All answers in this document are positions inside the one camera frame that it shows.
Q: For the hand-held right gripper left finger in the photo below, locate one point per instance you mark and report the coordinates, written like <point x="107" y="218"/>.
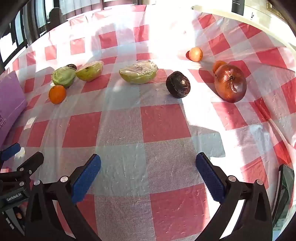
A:
<point x="86" y="179"/>

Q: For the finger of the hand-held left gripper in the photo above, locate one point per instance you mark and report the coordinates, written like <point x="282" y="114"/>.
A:
<point x="9" y="151"/>
<point x="31" y="163"/>

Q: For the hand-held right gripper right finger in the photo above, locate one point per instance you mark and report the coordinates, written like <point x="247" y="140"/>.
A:
<point x="210" y="179"/>

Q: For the dark brown round pastry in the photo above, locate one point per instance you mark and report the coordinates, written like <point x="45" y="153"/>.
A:
<point x="178" y="84"/>

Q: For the black flat device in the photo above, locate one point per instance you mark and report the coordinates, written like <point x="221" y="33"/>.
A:
<point x="282" y="192"/>

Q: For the red white chequered tablecloth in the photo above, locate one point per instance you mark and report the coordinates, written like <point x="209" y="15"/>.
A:
<point x="161" y="120"/>

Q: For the wrapped green fruit half left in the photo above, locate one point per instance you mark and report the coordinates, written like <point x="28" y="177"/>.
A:
<point x="89" y="71"/>

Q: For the small orange tangerine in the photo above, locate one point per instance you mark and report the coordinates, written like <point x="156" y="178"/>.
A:
<point x="218" y="65"/>

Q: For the wrapped green melon wedge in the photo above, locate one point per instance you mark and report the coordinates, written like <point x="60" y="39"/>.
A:
<point x="138" y="73"/>

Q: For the pale peach-coloured orange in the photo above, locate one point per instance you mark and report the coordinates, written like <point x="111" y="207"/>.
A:
<point x="195" y="54"/>

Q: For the black box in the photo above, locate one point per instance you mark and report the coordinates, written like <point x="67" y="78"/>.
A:
<point x="238" y="7"/>

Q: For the dark window frame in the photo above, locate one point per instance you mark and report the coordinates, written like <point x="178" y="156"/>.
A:
<point x="20" y="30"/>

